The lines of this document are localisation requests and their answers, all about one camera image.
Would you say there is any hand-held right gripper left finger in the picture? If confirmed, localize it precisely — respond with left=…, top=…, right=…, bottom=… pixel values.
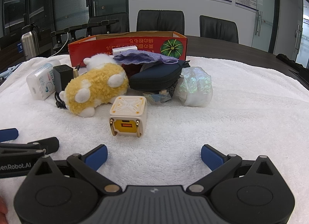
left=31, top=144, right=122, bottom=195

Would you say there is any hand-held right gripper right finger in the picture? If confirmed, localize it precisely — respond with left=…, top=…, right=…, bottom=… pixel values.
left=187, top=144, right=278, bottom=195

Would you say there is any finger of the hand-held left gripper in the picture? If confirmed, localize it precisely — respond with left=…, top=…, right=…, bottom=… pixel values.
left=0, top=128, right=19, bottom=143
left=0, top=137, right=60, bottom=159

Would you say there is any white cube charger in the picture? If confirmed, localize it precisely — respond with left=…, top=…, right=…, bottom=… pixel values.
left=109, top=96, right=148, bottom=137

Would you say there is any black power adapter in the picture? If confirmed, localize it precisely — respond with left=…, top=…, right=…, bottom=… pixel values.
left=53, top=64, right=79, bottom=93

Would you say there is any iridescent plastic bag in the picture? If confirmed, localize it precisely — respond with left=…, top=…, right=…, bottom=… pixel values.
left=174, top=66, right=213, bottom=107

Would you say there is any yellow and white plush toy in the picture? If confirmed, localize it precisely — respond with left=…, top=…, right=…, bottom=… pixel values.
left=59, top=54, right=129, bottom=118

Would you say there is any foil wrapper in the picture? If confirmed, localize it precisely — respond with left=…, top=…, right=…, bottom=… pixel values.
left=142, top=86, right=178, bottom=106

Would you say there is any dark blue zip pouch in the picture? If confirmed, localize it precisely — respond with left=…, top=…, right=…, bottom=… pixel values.
left=129, top=60, right=191, bottom=91

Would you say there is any purple knitted cloth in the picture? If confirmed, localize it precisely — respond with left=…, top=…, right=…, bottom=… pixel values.
left=113, top=50, right=179, bottom=65

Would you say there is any red cardboard box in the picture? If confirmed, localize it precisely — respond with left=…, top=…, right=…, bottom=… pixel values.
left=68, top=31, right=188, bottom=68

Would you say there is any dark wooden desktop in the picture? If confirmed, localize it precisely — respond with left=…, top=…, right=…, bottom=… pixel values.
left=0, top=34, right=309, bottom=89

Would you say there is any white towel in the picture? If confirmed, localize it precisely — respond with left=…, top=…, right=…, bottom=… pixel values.
left=0, top=53, right=309, bottom=224

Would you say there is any steel thermos jug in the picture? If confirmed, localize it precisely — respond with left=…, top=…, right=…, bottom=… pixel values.
left=20, top=24, right=41, bottom=61

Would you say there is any dark cloth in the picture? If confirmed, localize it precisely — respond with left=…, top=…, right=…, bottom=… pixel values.
left=276, top=53, right=309, bottom=70

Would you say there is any black office chair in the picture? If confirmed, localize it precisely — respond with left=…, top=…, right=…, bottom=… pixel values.
left=87, top=12, right=130, bottom=38
left=199, top=15, right=239, bottom=44
left=136, top=9, right=185, bottom=36

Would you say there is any white cable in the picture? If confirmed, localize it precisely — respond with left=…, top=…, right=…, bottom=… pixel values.
left=52, top=33, right=69, bottom=56

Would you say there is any steel glass door handle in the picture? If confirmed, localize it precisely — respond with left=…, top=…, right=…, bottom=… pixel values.
left=255, top=10, right=263, bottom=37

